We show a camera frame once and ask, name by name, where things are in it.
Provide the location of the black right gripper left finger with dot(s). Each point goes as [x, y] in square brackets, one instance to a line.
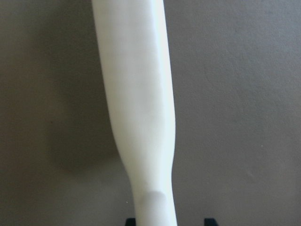
[130, 222]

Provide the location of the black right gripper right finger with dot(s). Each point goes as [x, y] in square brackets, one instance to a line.
[209, 222]

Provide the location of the beige hand brush black bristles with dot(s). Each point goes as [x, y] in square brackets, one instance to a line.
[134, 54]

